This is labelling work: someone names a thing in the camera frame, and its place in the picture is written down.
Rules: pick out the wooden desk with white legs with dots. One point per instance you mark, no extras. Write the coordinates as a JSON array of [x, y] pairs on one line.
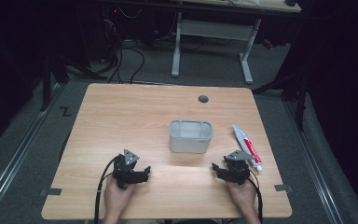
[[214, 29]]

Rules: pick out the metal floor rail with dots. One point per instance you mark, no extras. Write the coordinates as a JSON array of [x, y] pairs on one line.
[[18, 155], [313, 161]]

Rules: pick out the black metal stand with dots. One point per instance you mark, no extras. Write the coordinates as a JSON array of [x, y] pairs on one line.
[[46, 84], [300, 102]]

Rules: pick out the white and red toothpaste tube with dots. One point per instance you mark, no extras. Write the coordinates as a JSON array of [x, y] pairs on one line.
[[248, 147]]

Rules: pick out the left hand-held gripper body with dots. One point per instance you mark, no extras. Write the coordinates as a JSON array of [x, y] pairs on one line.
[[125, 169]]

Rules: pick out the person's left hand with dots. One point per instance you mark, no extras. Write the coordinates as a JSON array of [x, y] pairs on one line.
[[117, 196]]

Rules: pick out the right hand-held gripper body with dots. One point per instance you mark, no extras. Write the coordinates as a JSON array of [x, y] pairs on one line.
[[237, 168]]

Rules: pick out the person's right hand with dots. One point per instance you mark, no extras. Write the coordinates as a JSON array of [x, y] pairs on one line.
[[243, 196]]

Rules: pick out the grey plastic container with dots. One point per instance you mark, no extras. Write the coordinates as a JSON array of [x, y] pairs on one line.
[[189, 143]]

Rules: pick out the grey tape piece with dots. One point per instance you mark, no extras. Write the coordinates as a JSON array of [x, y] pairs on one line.
[[54, 191], [282, 188]]

